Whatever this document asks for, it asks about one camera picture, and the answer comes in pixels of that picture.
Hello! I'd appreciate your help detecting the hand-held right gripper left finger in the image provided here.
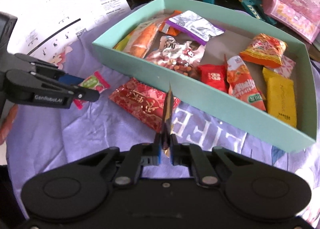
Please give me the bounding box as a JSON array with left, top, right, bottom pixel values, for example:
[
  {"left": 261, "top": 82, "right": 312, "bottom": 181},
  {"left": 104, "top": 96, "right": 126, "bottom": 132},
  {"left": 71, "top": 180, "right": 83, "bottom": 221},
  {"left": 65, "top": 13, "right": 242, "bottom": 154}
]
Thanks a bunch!
[{"left": 85, "top": 141, "right": 161, "bottom": 186}]

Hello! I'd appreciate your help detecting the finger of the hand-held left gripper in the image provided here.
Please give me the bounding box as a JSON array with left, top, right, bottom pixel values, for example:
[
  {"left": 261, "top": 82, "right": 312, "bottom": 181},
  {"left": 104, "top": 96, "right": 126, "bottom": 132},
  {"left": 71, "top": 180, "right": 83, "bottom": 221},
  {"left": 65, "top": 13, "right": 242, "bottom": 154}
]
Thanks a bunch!
[
  {"left": 5, "top": 69, "right": 100, "bottom": 110},
  {"left": 14, "top": 53, "right": 84, "bottom": 85}
]

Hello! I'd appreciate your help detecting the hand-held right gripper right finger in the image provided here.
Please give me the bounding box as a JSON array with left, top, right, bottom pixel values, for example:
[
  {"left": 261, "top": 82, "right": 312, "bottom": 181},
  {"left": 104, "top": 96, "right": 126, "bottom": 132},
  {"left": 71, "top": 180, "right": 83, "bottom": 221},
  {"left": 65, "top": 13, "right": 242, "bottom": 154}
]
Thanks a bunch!
[{"left": 171, "top": 135, "right": 240, "bottom": 186}]

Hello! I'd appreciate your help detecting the pink green candy packet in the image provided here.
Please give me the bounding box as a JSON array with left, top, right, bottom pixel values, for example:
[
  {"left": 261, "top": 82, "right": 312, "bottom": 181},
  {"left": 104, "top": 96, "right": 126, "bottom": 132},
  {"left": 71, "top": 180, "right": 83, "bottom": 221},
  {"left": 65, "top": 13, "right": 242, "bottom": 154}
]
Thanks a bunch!
[{"left": 74, "top": 71, "right": 111, "bottom": 110}]

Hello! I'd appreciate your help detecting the dark gold foil packet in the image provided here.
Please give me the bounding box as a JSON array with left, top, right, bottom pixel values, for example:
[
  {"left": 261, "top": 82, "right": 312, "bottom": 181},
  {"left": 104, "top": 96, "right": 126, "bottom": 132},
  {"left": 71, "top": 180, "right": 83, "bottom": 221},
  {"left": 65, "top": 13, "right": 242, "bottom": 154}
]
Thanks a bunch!
[{"left": 161, "top": 82, "right": 174, "bottom": 157}]

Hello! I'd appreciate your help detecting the red gold patterned packet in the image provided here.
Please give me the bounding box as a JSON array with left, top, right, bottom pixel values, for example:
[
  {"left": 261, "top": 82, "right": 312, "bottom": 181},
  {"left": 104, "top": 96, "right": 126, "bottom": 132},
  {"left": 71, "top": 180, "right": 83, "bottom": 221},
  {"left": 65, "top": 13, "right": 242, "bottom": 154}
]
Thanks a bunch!
[{"left": 109, "top": 77, "right": 181, "bottom": 133}]

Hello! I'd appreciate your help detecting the mint green cardboard box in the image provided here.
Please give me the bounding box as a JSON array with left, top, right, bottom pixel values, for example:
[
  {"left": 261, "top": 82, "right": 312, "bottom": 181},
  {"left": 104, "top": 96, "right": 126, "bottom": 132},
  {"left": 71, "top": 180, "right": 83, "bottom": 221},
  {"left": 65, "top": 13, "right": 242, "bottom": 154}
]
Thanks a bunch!
[{"left": 92, "top": 0, "right": 317, "bottom": 152}]

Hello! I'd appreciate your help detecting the orange sausage packet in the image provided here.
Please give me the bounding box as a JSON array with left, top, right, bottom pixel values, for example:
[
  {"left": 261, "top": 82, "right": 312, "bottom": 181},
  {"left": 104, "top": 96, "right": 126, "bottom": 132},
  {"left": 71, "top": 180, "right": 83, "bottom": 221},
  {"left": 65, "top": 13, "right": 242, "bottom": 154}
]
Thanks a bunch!
[{"left": 124, "top": 22, "right": 160, "bottom": 58}]

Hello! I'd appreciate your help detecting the small red snack packet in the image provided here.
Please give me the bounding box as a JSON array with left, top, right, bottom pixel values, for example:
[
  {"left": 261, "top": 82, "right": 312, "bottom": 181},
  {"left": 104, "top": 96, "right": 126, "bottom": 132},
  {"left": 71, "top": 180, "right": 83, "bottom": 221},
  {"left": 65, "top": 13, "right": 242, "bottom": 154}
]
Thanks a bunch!
[{"left": 197, "top": 64, "right": 229, "bottom": 92}]

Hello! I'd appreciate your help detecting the orange-red snack packet green label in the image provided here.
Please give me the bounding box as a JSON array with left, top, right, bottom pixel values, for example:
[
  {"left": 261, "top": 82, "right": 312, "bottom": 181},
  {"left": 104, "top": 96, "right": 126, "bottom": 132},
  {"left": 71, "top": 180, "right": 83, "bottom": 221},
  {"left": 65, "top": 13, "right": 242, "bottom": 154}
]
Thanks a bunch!
[{"left": 224, "top": 55, "right": 267, "bottom": 112}]

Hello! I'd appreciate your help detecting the clear foil mixed snack bag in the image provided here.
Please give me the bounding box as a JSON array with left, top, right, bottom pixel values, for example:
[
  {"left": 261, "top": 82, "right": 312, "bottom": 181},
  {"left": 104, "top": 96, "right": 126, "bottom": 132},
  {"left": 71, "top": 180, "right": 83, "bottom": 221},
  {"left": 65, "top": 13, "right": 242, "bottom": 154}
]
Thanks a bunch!
[{"left": 146, "top": 35, "right": 207, "bottom": 78}]

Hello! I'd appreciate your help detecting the orange silver striped snack packet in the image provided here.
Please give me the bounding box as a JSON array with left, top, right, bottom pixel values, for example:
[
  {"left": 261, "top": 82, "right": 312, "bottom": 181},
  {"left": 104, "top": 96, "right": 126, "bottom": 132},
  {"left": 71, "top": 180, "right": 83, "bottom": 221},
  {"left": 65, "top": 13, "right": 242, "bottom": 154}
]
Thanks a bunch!
[{"left": 159, "top": 10, "right": 183, "bottom": 37}]

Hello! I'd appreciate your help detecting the yellow snack packet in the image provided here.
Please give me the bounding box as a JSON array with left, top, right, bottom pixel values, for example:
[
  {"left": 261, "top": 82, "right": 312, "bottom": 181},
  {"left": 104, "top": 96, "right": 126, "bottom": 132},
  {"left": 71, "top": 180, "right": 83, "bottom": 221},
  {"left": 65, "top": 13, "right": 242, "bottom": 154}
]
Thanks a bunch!
[{"left": 262, "top": 67, "right": 298, "bottom": 128}]

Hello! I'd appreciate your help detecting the silver purple snack packet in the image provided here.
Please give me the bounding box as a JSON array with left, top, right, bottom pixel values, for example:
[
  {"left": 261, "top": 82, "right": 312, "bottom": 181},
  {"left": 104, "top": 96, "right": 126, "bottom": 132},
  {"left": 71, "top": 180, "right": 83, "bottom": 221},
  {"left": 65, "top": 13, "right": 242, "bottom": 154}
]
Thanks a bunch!
[{"left": 168, "top": 10, "right": 225, "bottom": 45}]

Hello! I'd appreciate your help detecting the orange noodle snack packet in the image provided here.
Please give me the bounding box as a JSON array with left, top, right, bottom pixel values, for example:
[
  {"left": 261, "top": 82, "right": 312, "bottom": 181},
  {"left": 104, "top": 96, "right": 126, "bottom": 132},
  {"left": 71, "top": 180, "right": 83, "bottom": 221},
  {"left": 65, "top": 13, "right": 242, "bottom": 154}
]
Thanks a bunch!
[{"left": 239, "top": 33, "right": 287, "bottom": 69}]

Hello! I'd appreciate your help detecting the pink floral snack packet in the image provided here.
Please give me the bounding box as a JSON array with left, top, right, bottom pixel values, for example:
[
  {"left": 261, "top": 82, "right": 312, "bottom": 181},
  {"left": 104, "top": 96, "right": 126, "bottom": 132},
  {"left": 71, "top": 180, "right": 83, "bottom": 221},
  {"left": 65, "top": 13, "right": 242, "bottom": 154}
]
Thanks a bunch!
[{"left": 274, "top": 55, "right": 297, "bottom": 79}]

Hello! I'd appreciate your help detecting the person's left hand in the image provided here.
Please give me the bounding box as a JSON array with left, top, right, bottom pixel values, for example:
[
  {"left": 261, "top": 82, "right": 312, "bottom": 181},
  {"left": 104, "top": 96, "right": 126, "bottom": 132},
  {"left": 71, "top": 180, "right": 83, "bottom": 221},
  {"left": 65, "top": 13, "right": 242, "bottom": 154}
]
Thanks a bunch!
[{"left": 0, "top": 106, "right": 18, "bottom": 146}]

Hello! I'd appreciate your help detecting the pink gift bag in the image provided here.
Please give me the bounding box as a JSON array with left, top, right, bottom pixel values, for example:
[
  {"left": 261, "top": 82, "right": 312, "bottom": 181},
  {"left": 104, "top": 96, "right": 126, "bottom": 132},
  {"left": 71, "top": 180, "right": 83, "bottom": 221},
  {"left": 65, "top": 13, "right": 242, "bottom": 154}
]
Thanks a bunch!
[{"left": 262, "top": 0, "right": 320, "bottom": 44}]

